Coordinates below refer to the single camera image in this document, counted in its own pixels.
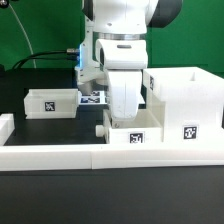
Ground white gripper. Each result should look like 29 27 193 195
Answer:
106 70 142 121

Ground white drawer box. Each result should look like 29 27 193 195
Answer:
95 109 163 144
24 89 79 119

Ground white drawer cabinet frame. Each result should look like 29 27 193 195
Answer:
143 67 224 143

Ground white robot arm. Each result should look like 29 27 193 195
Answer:
75 0 183 121

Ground paper sheet with markers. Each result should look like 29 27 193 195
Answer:
77 89 146 105

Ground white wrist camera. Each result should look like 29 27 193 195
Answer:
95 39 148 70

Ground black cables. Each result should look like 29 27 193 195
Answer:
12 48 81 70

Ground white fence front rail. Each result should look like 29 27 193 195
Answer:
0 143 224 171

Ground white fence rail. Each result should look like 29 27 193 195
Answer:
0 143 224 171
0 114 15 146

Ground white fence left rail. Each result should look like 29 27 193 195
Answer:
0 114 15 146

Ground white cable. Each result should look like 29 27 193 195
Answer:
8 3 37 69

